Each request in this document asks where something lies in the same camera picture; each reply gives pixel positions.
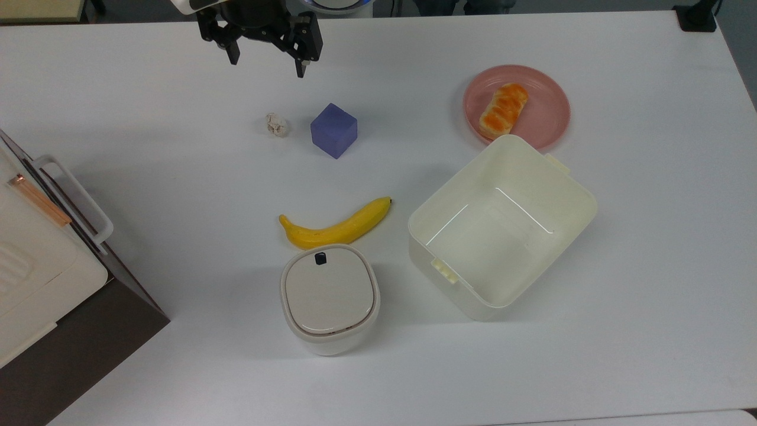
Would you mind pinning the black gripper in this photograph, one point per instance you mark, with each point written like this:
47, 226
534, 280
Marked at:
254, 18

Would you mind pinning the orange glazed bread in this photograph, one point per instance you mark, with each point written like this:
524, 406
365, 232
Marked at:
503, 110

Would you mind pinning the crumpled white paper ball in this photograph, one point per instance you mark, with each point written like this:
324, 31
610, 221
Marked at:
277, 125

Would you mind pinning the purple cube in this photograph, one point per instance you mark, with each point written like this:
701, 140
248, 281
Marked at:
334, 130

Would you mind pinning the yellow banana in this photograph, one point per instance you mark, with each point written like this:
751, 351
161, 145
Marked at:
337, 229

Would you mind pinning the yellowish side table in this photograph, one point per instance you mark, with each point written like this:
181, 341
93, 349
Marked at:
38, 9

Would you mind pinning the white lidded bin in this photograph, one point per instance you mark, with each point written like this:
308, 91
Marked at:
329, 296

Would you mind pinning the copper strip on oven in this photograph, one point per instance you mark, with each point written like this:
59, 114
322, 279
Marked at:
38, 200

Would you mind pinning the pink plate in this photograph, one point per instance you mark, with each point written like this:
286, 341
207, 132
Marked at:
547, 109

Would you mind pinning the cream plastic box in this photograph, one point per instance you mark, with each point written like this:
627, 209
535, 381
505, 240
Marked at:
502, 231

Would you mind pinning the white toaster oven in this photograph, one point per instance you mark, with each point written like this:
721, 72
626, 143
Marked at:
41, 284

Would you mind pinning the black clamp mount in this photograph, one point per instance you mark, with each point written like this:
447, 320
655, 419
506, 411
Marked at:
696, 15

